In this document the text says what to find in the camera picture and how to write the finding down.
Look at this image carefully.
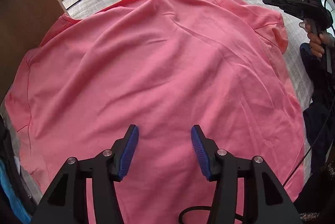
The person's right hand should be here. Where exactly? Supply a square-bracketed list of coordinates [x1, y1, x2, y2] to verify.
[299, 20, 334, 58]

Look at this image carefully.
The pink t-shirt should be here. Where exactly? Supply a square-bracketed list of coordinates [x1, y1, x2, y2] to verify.
[5, 0, 304, 223]

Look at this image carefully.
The black cable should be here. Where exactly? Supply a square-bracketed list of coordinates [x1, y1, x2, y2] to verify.
[282, 98, 335, 188]

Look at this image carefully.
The dark navy garment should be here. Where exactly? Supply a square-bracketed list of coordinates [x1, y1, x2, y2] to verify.
[300, 43, 334, 173]

